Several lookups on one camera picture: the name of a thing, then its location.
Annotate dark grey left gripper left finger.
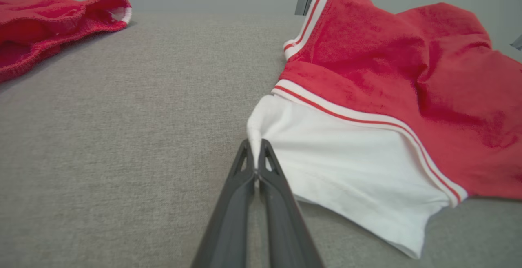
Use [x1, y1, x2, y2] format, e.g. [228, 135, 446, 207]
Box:
[191, 139, 258, 268]

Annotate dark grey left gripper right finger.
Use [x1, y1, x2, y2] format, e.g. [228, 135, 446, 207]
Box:
[256, 139, 325, 268]

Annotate red jersey with black numbers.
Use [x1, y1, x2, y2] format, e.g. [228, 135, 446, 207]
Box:
[246, 0, 522, 260]

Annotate red shorts with white stripe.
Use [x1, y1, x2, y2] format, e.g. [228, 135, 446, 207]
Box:
[0, 0, 133, 83]

